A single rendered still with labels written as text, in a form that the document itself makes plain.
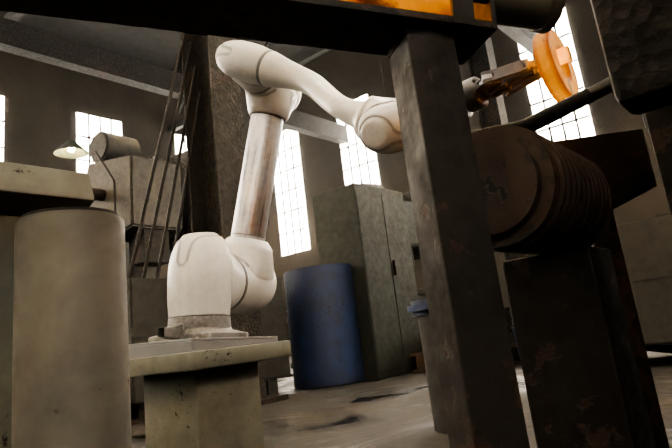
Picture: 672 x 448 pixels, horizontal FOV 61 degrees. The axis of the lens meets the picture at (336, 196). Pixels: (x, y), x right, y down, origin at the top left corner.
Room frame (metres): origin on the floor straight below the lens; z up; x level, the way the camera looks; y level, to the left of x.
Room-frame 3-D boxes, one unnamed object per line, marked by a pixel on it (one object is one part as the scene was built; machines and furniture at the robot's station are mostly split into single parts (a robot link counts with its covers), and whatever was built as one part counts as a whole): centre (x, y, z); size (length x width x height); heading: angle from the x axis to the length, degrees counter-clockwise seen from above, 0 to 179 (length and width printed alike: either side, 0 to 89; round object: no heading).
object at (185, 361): (1.47, 0.38, 0.33); 0.32 x 0.32 x 0.04; 54
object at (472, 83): (1.20, -0.36, 0.83); 0.09 x 0.08 x 0.07; 52
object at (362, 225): (4.78, -0.20, 0.75); 0.70 x 0.48 x 1.50; 141
